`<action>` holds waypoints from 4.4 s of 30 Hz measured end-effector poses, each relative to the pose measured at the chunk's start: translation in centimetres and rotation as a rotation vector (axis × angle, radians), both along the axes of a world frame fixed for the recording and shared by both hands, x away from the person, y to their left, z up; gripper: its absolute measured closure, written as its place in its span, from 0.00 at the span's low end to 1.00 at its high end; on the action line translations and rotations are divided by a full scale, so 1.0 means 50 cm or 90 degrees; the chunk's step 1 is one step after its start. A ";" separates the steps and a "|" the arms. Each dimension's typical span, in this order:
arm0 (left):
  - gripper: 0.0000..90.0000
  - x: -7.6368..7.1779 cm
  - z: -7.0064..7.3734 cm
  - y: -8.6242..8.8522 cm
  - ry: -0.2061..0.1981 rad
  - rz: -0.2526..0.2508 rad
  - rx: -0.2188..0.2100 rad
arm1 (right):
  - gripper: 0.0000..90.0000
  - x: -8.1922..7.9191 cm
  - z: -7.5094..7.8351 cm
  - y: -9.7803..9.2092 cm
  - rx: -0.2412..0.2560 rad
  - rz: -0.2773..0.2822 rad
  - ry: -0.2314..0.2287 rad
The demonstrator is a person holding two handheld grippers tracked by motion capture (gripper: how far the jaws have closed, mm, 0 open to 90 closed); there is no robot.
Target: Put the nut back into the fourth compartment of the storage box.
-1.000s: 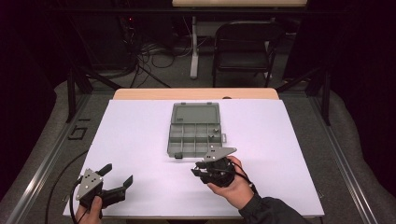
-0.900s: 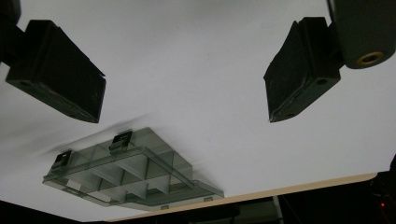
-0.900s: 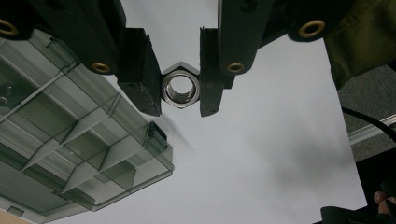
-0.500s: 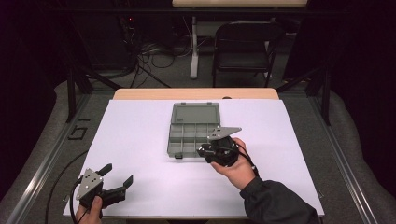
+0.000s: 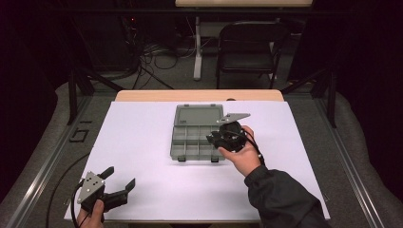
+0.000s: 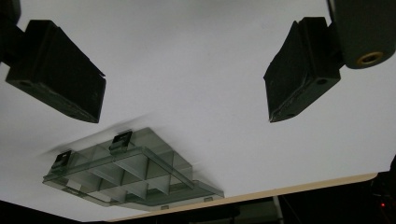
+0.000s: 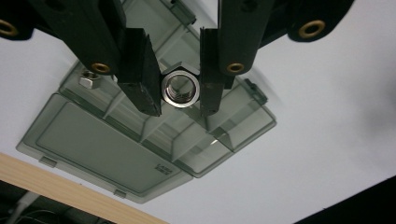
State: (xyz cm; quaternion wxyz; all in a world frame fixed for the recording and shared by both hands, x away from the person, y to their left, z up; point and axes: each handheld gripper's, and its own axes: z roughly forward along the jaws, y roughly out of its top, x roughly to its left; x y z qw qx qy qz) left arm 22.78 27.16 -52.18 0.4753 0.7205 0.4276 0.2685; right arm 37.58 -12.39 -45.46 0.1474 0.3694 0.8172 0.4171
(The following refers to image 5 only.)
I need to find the person's right hand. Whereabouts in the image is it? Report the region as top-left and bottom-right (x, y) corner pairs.
(218, 125), (262, 178)

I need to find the person's left hand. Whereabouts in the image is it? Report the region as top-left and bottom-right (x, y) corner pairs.
(76, 199), (106, 228)

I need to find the grey plastic organizer box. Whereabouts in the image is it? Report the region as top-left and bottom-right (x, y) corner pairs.
(169, 104), (228, 163)

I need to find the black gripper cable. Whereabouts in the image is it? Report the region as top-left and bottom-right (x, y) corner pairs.
(240, 127), (266, 167)
(70, 179), (86, 228)

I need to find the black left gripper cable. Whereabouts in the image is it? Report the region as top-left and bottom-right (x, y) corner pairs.
(70, 179), (86, 228)

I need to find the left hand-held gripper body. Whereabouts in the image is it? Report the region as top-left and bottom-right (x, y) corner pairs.
(75, 170), (129, 214)

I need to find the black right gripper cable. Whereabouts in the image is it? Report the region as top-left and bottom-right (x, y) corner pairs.
(240, 127), (266, 167)

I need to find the white board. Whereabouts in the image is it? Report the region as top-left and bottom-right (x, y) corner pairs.
(64, 100), (331, 222)

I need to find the wooden table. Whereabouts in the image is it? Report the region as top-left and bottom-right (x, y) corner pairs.
(114, 88), (285, 103)

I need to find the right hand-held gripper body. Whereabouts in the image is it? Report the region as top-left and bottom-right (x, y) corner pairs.
(216, 112), (251, 154)

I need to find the white desk leg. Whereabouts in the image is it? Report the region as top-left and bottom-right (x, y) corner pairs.
(193, 15), (203, 82)

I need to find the black floor cable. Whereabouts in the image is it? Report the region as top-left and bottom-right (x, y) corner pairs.
(45, 152), (90, 228)

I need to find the bundle of black cables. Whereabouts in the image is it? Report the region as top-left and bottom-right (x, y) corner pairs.
(122, 15), (198, 90)

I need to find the light wooden desk top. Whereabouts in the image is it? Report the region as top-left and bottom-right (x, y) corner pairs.
(174, 0), (313, 8)

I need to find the aluminium floor rail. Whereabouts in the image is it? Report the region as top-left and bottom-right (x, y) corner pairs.
(6, 94), (93, 228)
(313, 94), (386, 228)

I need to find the black folding chair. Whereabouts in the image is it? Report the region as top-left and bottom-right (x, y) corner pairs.
(216, 20), (288, 89)

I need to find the black metal frame stand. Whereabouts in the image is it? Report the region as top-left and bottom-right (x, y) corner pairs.
(279, 63), (337, 129)
(66, 67), (125, 126)

